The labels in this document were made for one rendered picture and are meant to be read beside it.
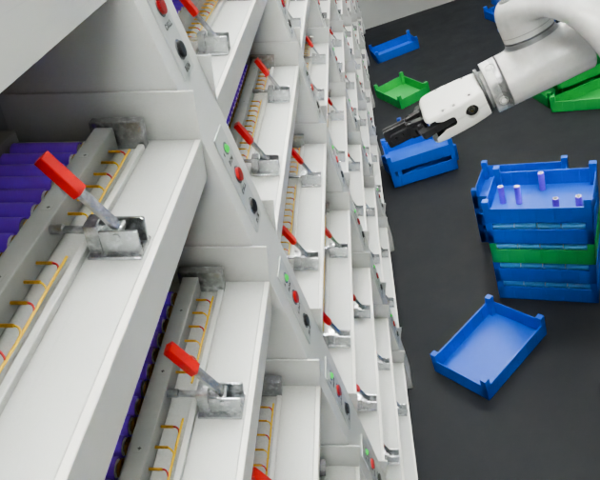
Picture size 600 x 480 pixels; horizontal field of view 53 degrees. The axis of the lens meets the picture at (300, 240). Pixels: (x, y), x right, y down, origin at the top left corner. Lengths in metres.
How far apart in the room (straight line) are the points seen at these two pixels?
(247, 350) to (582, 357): 1.44
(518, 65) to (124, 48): 0.61
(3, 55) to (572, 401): 1.67
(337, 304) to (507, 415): 0.78
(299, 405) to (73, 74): 0.47
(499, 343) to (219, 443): 1.52
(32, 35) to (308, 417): 0.55
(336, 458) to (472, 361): 1.07
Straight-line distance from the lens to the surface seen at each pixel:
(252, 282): 0.69
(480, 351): 1.97
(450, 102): 0.99
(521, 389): 1.87
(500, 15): 0.99
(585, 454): 1.75
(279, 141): 0.99
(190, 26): 0.92
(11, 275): 0.43
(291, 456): 0.75
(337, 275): 1.26
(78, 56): 0.60
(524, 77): 0.99
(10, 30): 0.40
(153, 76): 0.59
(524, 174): 2.04
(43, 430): 0.36
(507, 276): 2.06
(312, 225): 1.10
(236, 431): 0.55
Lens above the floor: 1.47
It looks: 33 degrees down
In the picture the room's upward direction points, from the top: 23 degrees counter-clockwise
